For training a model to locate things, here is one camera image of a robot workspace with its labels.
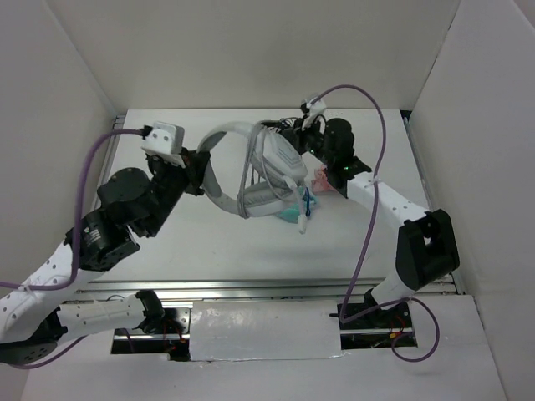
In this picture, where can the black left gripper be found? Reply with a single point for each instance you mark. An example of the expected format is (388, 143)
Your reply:
(194, 172)

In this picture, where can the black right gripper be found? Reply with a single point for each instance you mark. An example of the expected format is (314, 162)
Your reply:
(299, 145)

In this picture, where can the grey white over-ear headphones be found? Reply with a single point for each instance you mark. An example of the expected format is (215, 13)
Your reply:
(273, 174)

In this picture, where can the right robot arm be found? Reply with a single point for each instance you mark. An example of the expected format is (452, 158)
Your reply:
(426, 248)

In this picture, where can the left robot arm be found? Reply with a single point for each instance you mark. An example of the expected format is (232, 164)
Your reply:
(34, 324)

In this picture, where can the black headphones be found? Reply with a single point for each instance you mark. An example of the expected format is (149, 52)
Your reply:
(285, 126)

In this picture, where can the pink blue cat-ear headphones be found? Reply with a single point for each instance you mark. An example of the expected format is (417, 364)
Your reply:
(319, 182)

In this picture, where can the white taped cover plate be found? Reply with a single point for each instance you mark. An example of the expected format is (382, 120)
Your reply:
(272, 330)

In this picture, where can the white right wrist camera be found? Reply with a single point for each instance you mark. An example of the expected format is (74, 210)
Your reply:
(311, 109)

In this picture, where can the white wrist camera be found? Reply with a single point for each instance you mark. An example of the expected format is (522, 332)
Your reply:
(311, 109)
(165, 141)

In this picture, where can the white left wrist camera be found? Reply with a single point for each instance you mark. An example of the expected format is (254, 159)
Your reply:
(165, 141)

